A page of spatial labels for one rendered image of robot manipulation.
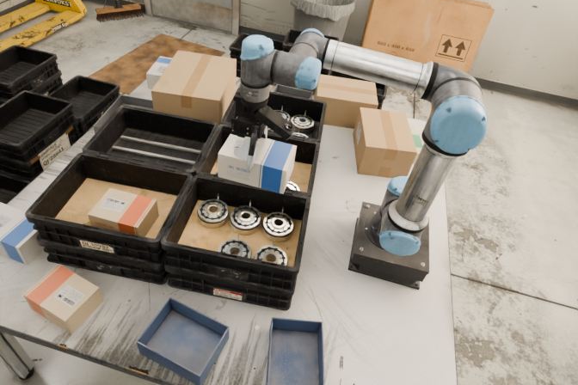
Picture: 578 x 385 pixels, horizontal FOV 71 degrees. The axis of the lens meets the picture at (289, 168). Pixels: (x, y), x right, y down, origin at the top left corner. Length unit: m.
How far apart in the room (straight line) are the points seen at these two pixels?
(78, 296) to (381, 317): 0.91
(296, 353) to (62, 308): 0.67
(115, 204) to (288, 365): 0.70
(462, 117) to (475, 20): 3.20
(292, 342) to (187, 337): 0.31
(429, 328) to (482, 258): 1.35
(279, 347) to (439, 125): 0.77
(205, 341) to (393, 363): 0.55
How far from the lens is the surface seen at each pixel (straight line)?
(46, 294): 1.37
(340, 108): 2.01
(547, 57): 4.56
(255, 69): 0.98
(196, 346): 1.28
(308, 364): 1.27
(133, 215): 1.31
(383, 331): 1.38
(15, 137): 2.45
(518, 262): 2.85
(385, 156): 1.77
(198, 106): 1.84
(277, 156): 1.14
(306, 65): 0.96
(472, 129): 0.96
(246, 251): 1.25
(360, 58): 1.06
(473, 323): 2.43
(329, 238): 1.53
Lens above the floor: 1.87
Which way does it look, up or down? 41 degrees down
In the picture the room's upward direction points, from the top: 9 degrees clockwise
